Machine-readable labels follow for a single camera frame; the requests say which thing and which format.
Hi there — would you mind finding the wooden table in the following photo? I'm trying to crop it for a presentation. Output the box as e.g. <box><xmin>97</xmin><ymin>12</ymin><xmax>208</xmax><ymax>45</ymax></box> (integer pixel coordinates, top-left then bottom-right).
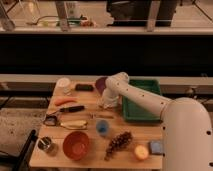
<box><xmin>29</xmin><ymin>81</ymin><xmax>162</xmax><ymax>170</ymax></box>

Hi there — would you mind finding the white lidded jar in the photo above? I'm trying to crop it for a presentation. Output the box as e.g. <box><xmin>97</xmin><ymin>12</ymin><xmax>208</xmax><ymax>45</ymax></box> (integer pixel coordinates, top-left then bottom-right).
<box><xmin>56</xmin><ymin>78</ymin><xmax>71</xmax><ymax>95</ymax></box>

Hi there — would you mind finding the bunch of dark grapes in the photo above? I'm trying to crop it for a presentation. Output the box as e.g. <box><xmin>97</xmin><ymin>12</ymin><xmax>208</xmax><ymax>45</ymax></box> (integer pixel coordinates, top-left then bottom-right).
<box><xmin>104</xmin><ymin>132</ymin><xmax>133</xmax><ymax>160</ymax></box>

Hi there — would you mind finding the grey towel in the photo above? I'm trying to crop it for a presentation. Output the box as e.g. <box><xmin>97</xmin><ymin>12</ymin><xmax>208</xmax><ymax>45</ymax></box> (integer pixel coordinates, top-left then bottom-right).
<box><xmin>99</xmin><ymin>104</ymin><xmax>115</xmax><ymax>109</ymax></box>

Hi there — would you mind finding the metal can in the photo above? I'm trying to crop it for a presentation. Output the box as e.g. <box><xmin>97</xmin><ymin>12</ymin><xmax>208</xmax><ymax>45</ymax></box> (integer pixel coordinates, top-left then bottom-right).
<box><xmin>38</xmin><ymin>136</ymin><xmax>53</xmax><ymax>153</ymax></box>

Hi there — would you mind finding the purple bowl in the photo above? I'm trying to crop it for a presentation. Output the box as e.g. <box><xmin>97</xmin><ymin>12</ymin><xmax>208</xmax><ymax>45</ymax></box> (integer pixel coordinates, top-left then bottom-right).
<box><xmin>95</xmin><ymin>77</ymin><xmax>106</xmax><ymax>94</ymax></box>

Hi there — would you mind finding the green plastic tray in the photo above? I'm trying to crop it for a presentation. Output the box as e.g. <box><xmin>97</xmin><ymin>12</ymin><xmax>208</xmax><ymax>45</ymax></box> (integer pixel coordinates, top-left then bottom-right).
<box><xmin>122</xmin><ymin>79</ymin><xmax>161</xmax><ymax>123</ymax></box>

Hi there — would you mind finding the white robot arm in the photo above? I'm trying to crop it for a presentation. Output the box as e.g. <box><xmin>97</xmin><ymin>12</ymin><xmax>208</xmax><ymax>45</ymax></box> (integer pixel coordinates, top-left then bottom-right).
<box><xmin>102</xmin><ymin>72</ymin><xmax>213</xmax><ymax>171</ymax></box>

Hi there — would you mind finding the black rectangular block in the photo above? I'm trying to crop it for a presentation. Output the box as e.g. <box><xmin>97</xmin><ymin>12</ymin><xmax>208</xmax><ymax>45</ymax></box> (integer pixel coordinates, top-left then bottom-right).
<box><xmin>75</xmin><ymin>84</ymin><xmax>94</xmax><ymax>91</ymax></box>

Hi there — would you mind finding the yellow orange fruit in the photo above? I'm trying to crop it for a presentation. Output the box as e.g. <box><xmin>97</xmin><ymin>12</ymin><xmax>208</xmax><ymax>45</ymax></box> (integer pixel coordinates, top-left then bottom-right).
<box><xmin>134</xmin><ymin>145</ymin><xmax>149</xmax><ymax>161</ymax></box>

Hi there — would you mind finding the blue sponge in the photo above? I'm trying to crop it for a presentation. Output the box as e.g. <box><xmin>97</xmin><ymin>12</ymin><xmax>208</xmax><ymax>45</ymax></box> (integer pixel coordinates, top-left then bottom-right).
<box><xmin>149</xmin><ymin>140</ymin><xmax>163</xmax><ymax>155</ymax></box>

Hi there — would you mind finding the blue plastic cup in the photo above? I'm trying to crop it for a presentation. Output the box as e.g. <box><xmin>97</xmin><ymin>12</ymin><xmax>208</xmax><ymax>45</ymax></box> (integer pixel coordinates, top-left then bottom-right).
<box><xmin>96</xmin><ymin>120</ymin><xmax>109</xmax><ymax>136</ymax></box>

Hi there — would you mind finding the yellow banana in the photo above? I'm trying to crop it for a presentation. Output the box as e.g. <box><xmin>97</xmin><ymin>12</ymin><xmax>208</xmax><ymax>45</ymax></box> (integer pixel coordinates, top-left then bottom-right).
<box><xmin>60</xmin><ymin>120</ymin><xmax>87</xmax><ymax>130</ymax></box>

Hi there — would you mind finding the black handled knife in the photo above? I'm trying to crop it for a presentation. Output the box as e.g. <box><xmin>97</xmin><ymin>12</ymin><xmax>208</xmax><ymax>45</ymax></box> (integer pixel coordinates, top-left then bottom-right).
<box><xmin>48</xmin><ymin>105</ymin><xmax>85</xmax><ymax>115</ymax></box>

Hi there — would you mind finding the orange bowl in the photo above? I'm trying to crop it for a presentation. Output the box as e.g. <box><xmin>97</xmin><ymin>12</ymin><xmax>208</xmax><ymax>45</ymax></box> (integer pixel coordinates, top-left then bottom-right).
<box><xmin>63</xmin><ymin>131</ymin><xmax>90</xmax><ymax>161</ymax></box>

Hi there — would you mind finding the small wooden fork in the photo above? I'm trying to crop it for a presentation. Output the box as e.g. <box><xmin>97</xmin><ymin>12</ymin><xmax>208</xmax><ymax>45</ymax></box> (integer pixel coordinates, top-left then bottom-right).
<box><xmin>89</xmin><ymin>114</ymin><xmax>114</xmax><ymax>119</ymax></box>

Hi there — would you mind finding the orange carrot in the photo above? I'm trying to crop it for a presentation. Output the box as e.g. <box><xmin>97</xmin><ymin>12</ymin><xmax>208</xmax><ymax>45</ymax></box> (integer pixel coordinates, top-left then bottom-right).
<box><xmin>54</xmin><ymin>98</ymin><xmax>77</xmax><ymax>106</ymax></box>

